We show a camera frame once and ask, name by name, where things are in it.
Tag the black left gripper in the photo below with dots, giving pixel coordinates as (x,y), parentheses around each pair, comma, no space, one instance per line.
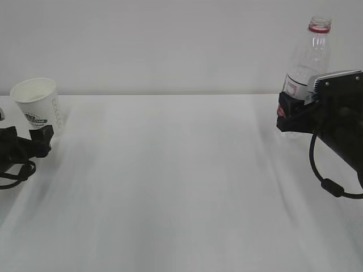
(16,150)

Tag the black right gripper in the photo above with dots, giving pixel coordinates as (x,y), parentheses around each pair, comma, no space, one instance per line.
(335,117)

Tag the white paper cup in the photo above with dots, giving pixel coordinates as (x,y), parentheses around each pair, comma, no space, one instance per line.
(38,100)

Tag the Nongfu Spring water bottle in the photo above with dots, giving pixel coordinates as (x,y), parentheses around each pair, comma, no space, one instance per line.
(310,57)

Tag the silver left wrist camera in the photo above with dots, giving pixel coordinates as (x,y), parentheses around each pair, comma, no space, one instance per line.
(2,114)

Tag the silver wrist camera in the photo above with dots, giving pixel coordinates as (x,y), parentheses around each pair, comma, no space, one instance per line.
(316,80)
(2,114)

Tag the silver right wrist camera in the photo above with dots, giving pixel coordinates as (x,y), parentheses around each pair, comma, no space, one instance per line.
(316,80)

